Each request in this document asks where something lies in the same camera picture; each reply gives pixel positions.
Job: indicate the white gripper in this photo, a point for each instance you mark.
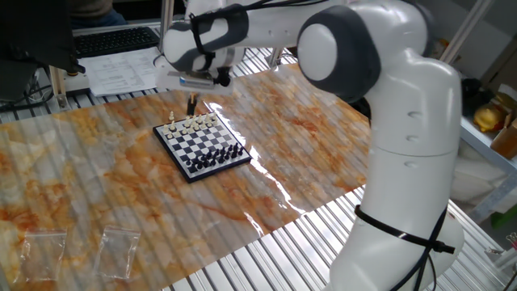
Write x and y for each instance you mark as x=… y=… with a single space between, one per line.
x=161 y=77

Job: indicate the white chess bishop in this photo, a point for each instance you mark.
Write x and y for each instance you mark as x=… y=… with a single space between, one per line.
x=171 y=116
x=200 y=119

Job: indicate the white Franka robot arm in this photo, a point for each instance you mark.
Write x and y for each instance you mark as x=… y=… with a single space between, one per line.
x=412 y=121

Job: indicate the black white folding chessboard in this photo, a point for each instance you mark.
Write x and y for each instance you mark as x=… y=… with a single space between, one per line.
x=202 y=145

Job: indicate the white chess queen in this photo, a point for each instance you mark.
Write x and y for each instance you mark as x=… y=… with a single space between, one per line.
x=193 y=120

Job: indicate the white chess king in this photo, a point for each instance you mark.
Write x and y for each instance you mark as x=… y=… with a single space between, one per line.
x=187 y=121

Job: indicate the white chess knight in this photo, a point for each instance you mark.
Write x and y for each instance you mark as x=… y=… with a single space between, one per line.
x=172 y=126
x=207 y=117

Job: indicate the black chess queen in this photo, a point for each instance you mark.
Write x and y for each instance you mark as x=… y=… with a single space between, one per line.
x=220 y=158

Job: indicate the black chess knight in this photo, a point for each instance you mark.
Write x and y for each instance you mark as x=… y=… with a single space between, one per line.
x=234 y=153
x=199 y=165

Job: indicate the printed white paper sheet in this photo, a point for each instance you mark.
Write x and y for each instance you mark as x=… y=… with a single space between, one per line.
x=121 y=70

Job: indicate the black computer keyboard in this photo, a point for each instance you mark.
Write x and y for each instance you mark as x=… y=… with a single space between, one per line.
x=115 y=40

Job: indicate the white stand base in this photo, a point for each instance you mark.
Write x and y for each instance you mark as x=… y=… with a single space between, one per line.
x=76 y=85

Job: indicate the orange marble pattern sheet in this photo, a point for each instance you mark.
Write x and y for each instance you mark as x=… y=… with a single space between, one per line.
x=101 y=194

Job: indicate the person in brown jacket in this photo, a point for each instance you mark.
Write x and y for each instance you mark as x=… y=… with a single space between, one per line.
x=93 y=10

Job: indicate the clear plastic zip bag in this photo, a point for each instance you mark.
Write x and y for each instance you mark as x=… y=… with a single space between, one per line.
x=117 y=252
x=40 y=254

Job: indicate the black bag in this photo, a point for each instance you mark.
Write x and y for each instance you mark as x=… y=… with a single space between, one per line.
x=472 y=91

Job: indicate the slanted aluminium strut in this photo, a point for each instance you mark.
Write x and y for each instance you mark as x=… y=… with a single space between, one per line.
x=468 y=28

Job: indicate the white plastic bags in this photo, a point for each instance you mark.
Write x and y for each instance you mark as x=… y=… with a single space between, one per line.
x=472 y=178

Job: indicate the yellow plush toy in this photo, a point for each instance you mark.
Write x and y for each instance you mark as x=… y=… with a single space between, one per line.
x=486 y=118

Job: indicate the grey metal shelf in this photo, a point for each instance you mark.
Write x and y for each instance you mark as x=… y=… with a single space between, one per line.
x=484 y=145

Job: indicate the small brown cardboard box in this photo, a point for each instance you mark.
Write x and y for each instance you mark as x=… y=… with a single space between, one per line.
x=507 y=141

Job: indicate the green plastic object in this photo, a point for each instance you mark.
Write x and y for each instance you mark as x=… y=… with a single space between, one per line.
x=507 y=216

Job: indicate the metal binder clips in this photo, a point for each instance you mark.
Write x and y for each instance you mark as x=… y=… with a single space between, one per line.
x=512 y=239

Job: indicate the silver wrist camera blue caps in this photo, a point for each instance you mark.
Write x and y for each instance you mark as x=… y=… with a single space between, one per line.
x=190 y=79

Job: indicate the upright aluminium profile post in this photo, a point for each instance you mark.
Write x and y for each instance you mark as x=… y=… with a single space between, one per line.
x=166 y=16

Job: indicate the leaning aluminium post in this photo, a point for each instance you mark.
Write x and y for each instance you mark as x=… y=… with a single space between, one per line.
x=275 y=58

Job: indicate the short beige upright post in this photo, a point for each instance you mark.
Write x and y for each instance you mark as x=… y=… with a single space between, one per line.
x=57 y=85

